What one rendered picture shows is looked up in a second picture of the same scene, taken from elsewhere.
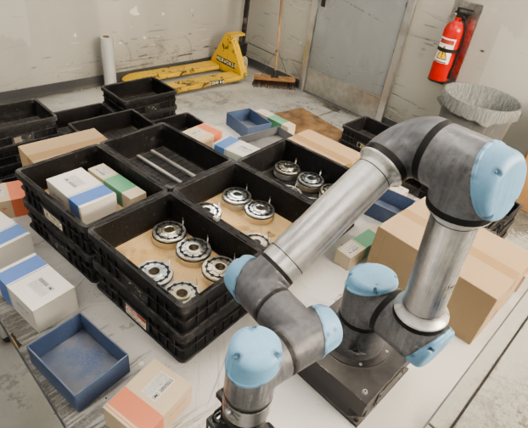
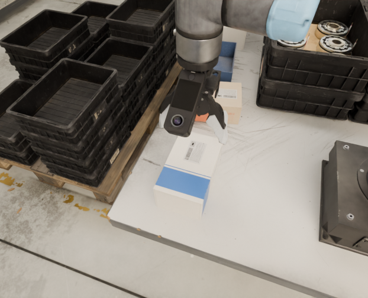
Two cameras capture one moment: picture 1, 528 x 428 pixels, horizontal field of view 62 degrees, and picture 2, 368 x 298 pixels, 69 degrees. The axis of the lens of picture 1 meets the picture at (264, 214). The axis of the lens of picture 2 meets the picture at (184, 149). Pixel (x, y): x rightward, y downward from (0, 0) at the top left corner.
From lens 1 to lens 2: 0.58 m
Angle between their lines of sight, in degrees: 50
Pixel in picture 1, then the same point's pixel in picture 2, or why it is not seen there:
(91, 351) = (224, 68)
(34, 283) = not seen: hidden behind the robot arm
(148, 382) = (223, 88)
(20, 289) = not seen: hidden behind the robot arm
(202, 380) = (257, 122)
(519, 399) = not seen: outside the picture
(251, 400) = (178, 8)
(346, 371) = (354, 194)
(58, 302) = (233, 33)
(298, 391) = (307, 182)
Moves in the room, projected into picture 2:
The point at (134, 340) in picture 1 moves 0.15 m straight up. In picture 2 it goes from (248, 80) to (257, 43)
